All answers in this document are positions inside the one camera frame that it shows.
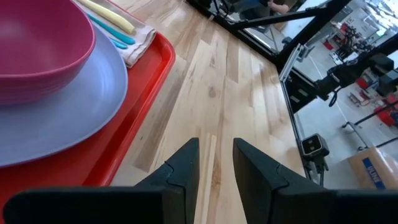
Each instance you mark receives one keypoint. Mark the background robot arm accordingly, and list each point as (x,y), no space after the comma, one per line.
(345,76)

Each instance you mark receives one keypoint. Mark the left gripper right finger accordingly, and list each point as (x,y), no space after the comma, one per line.
(295,202)

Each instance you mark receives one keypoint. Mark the black table-level camera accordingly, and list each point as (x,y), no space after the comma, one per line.
(314,146)

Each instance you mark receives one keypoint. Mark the beige cloth napkin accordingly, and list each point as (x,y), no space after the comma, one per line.
(140,46)

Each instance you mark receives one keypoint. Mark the lavender plastic plate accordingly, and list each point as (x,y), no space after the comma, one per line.
(62,124)

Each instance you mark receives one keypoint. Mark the person's hand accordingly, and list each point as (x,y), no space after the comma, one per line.
(278,7)

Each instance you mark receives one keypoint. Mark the silver aluminium bracket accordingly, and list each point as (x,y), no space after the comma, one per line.
(290,63)

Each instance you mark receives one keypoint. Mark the person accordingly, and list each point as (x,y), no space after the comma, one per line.
(248,4)

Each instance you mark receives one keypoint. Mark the black aluminium table frame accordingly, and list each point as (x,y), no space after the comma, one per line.
(298,93)

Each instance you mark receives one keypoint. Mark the magenta plastic bowl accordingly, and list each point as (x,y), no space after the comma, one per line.
(37,46)

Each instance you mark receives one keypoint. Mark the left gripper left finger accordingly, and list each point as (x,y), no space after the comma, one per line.
(124,205)

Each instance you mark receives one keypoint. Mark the cardboard box blue label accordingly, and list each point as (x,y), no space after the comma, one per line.
(360,168)

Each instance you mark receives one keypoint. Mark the red storage bin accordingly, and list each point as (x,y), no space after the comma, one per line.
(362,83)
(387,116)

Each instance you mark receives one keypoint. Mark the red plastic tray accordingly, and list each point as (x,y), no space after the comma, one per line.
(77,169)

